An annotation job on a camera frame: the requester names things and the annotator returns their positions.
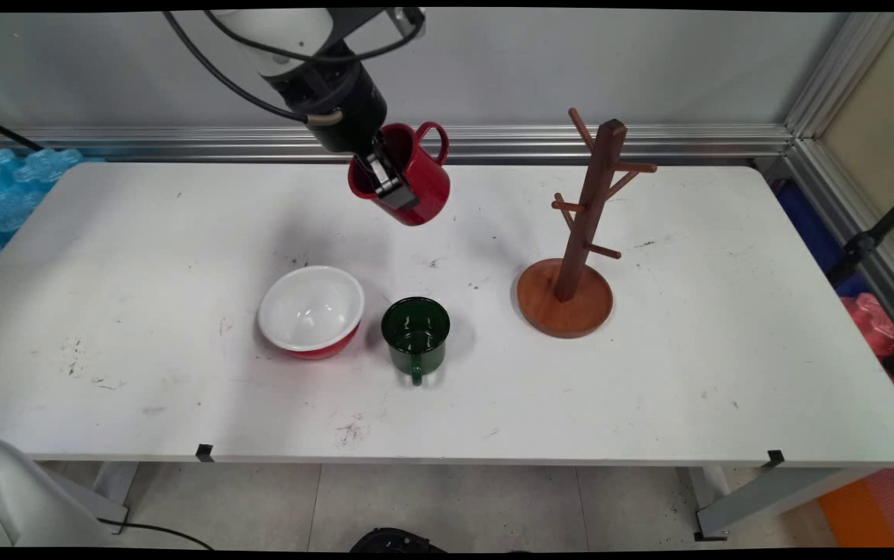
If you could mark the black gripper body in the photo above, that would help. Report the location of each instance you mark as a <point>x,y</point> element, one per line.
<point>338,105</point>

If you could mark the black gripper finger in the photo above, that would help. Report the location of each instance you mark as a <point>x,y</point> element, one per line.
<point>388,187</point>
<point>390,154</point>

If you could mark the red enamel mug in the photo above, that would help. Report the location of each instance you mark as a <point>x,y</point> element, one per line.
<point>427,187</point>

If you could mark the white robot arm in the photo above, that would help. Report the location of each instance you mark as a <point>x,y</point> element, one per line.
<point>283,31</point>

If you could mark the red bowl white inside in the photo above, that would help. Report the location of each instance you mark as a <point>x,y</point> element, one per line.
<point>310,311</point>

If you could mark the dark green enamel mug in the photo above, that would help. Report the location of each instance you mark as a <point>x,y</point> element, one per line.
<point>415,334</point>

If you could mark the brown wooden mug tree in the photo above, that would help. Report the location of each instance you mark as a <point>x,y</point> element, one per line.
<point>563,311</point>

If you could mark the black table edge clip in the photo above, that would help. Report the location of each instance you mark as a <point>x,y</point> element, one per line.
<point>204,452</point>
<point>776,458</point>

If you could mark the blue bubble wrap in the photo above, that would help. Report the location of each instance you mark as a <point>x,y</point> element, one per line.
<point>3,194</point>

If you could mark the black round object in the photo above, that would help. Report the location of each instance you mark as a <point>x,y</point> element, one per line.
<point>396,540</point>

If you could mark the grey table leg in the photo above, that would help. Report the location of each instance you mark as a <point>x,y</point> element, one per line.
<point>766,498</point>
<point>113,482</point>

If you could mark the blue plastic bin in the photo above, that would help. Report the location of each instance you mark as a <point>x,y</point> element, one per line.
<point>808,225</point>

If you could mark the black tripod stand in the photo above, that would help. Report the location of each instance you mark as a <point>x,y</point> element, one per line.
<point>863,243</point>

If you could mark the white plastic chair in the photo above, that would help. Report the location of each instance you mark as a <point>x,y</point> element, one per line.
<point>11,498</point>

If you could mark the red plastic bag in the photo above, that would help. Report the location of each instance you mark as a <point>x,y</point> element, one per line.
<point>874,327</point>

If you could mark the orange box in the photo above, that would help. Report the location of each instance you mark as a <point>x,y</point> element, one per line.
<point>859,513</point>

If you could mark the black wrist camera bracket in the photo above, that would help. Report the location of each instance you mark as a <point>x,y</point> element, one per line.
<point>369,17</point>

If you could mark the horizontal aluminium frame rail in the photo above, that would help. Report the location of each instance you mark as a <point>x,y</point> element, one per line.
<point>182,142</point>

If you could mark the aluminium frame post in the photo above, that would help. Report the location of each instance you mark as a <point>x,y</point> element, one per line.
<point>828,85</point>

